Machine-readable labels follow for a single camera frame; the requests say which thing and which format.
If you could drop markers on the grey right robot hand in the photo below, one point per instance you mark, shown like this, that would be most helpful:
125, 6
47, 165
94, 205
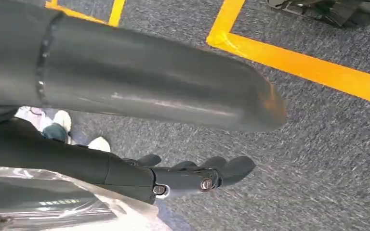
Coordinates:
156, 79

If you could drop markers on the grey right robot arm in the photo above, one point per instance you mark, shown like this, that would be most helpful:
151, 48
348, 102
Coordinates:
6, 47

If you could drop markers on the person's white shoe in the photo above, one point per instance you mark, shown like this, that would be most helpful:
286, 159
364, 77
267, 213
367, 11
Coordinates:
62, 120
99, 144

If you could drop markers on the black robot foot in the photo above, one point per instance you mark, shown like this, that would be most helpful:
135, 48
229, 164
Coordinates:
331, 12

